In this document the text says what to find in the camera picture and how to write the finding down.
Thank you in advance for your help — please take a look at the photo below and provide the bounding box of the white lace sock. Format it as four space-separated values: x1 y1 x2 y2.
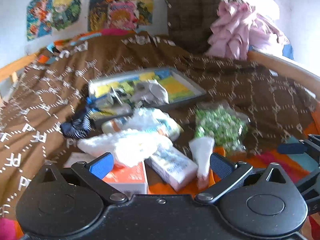
189 137 215 190

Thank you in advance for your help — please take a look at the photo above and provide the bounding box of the white fluffy cloth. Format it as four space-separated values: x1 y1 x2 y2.
77 129 172 167

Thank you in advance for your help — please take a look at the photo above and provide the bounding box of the navy striped sock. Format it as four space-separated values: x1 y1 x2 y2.
60 106 92 139

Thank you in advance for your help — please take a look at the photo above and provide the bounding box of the colourful patterned towel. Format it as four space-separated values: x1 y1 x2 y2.
101 108 183 141

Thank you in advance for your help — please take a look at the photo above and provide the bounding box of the orange silicone cup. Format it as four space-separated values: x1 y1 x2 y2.
209 146 226 186

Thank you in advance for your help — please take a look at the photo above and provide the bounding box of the grey drawstring pouch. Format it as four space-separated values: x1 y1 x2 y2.
130 80 169 105

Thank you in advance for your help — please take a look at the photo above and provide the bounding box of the colourful striped bedsheet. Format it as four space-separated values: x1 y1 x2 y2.
0 114 320 240

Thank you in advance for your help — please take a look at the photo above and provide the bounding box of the orange and white box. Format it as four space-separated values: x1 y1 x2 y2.
63 151 149 196

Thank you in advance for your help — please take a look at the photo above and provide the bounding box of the jar of green stars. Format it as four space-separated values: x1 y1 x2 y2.
195 101 251 154

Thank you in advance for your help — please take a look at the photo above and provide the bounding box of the white blue small box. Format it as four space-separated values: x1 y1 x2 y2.
145 147 198 191

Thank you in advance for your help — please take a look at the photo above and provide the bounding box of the brown PF patterned blanket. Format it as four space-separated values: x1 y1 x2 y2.
1 32 319 219

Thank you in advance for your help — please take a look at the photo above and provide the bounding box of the grey tray with drawing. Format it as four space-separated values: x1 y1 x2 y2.
87 67 207 115

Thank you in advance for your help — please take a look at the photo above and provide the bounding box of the pink shirt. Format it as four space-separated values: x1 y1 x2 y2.
206 2 290 61

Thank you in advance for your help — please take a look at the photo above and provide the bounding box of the pink girl poster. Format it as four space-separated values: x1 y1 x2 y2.
107 1 139 30

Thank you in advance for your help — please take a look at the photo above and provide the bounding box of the blond boy drawing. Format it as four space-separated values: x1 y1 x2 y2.
52 0 82 31

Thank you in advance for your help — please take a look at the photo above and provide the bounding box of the brown quilted jacket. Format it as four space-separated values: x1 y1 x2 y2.
165 0 242 54

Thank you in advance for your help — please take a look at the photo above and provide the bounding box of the orange hair girl drawing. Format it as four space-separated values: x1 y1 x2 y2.
26 0 52 41

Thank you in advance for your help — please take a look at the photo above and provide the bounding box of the dark sea drawing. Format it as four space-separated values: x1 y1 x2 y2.
87 0 154 31

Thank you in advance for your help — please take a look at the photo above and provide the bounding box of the wooden bed rail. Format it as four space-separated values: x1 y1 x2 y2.
247 50 319 101

